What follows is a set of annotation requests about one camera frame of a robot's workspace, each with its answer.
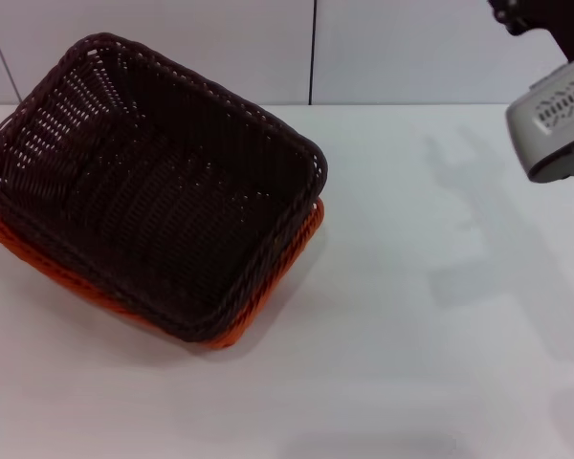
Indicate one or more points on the orange woven plastic basket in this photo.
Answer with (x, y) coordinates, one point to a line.
(287, 260)

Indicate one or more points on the dark brown woven plastic basket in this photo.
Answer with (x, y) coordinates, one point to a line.
(148, 201)

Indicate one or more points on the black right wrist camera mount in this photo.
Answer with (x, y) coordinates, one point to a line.
(507, 14)

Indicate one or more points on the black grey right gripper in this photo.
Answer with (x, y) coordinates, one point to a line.
(555, 138)

